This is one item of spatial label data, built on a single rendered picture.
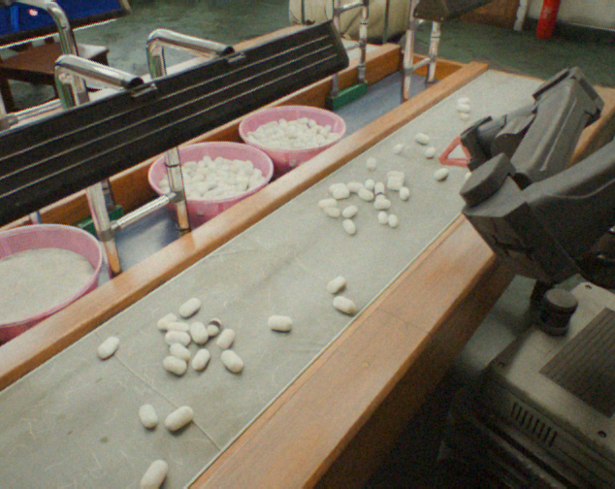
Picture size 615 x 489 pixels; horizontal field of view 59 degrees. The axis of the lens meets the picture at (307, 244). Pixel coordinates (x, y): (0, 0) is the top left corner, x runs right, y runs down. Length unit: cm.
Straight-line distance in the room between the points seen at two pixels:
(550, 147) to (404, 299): 33
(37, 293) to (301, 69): 57
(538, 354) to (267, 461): 74
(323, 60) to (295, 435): 54
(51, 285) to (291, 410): 49
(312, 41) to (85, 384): 59
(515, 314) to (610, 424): 94
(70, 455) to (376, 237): 62
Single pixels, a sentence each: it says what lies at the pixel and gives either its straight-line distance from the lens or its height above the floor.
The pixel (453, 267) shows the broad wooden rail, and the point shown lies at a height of 76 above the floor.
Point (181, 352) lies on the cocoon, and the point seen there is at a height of 76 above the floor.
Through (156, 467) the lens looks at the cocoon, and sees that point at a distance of 69.
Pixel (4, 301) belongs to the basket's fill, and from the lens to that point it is 102.
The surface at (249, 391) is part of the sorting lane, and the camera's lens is 76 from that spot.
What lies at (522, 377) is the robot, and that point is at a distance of 120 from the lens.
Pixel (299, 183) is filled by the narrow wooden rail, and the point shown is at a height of 76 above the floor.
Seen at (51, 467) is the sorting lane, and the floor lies 74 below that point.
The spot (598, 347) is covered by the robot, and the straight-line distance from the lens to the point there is 132.
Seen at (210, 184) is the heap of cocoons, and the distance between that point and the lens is 121.
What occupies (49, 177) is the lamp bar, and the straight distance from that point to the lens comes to 60.
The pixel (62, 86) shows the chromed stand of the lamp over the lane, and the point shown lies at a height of 108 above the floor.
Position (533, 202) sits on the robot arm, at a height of 110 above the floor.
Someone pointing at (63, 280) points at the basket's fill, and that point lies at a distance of 103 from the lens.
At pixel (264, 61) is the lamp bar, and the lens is 79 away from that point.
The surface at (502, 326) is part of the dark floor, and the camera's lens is 201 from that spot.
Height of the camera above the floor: 133
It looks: 36 degrees down
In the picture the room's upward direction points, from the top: straight up
